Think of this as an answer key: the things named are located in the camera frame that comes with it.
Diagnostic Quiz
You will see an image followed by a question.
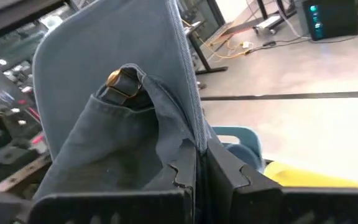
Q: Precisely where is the black rig frame beam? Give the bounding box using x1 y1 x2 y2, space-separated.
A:
0 0 67 44

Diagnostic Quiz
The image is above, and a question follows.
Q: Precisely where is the black computer tower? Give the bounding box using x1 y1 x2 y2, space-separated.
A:
301 0 358 42

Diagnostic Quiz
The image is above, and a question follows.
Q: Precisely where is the black table leg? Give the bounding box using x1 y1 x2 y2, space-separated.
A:
185 21 229 76
255 0 296 21

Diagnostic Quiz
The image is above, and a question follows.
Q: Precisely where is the black floor cable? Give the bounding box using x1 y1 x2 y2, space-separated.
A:
247 33 358 55

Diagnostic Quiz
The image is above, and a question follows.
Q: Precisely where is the wheeled dolly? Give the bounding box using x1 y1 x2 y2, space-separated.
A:
252 14 283 35

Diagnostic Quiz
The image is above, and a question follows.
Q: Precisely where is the black table edge rail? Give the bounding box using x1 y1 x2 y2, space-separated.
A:
200 90 358 101

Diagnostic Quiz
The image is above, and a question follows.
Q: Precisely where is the grey cloth garment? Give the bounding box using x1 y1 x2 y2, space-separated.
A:
32 0 213 200

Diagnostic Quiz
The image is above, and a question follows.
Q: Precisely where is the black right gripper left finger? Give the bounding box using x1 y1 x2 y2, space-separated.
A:
26 140 198 224

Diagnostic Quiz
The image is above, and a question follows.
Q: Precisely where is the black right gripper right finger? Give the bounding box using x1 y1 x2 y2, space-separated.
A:
208 139 358 224

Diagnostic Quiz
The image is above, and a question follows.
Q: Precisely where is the blue denim hat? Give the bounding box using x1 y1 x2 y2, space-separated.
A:
224 143 262 172

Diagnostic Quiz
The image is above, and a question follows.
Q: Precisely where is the yellow plastic bin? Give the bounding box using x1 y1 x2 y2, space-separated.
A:
263 161 358 190

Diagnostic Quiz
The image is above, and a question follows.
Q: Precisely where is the yellow extension cable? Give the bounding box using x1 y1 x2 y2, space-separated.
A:
181 18 255 60

